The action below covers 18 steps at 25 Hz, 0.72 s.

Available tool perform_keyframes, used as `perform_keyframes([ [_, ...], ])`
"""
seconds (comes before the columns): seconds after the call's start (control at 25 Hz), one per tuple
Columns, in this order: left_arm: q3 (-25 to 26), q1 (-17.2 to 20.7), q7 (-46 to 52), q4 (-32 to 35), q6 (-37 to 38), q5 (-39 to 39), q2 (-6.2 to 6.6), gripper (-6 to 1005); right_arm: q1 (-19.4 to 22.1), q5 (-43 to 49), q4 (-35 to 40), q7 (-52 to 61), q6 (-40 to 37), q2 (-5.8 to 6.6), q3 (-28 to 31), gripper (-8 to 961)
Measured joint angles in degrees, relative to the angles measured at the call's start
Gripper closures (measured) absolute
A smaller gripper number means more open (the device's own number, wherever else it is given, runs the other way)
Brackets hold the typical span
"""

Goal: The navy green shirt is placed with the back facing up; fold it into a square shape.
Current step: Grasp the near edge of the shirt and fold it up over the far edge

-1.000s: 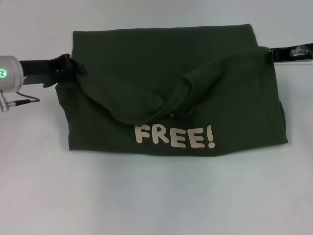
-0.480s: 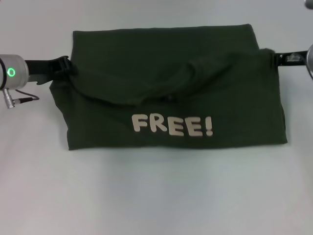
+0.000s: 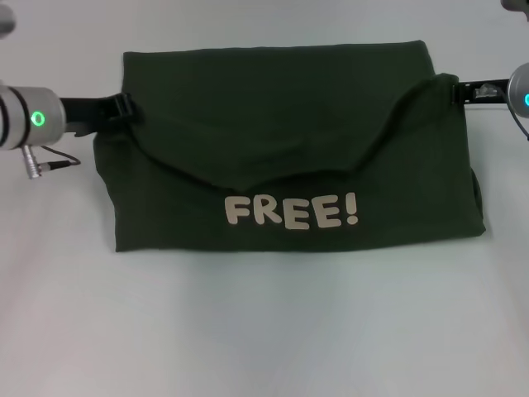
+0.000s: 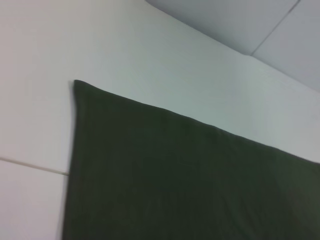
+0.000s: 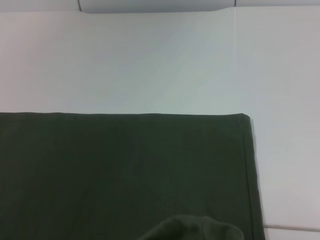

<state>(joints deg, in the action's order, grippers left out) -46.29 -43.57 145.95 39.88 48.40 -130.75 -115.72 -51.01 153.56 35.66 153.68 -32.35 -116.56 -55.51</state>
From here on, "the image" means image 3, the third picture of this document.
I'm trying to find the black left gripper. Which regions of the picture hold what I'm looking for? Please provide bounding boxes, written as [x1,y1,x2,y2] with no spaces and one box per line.
[57,92,144,136]

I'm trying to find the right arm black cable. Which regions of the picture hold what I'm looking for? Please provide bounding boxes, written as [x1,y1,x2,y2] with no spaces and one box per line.
[505,103,529,142]

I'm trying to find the dark green t-shirt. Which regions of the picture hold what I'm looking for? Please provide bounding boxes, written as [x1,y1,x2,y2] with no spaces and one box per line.
[93,39,489,256]

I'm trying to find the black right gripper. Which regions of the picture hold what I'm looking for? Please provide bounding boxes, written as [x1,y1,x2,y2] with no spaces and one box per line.
[450,78,512,110]

